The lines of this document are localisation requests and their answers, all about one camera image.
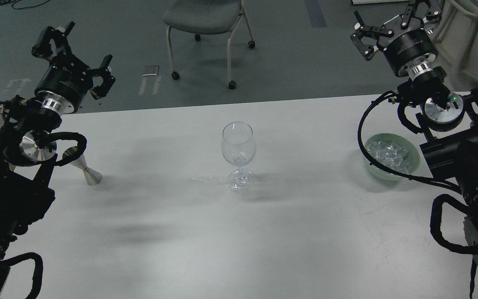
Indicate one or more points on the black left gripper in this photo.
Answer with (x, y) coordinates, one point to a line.
(69, 78)

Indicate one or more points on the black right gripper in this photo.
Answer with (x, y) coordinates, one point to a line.
(410, 50)

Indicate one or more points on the steel double jigger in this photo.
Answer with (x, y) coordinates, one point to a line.
(92, 177)

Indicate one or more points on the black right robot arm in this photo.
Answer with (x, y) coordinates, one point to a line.
(426, 106)

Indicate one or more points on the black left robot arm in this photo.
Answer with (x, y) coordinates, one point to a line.
(31, 147)

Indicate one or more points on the green bowl of ice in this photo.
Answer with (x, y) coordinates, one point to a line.
(394, 152)

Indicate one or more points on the clear wine glass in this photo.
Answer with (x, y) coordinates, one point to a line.
(238, 147)

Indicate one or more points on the beige chair at right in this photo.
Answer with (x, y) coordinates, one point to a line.
(456, 39)

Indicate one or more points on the metal floor plate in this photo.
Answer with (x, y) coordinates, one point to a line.
(151, 70)

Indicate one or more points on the grey office chair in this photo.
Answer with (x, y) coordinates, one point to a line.
(207, 17)

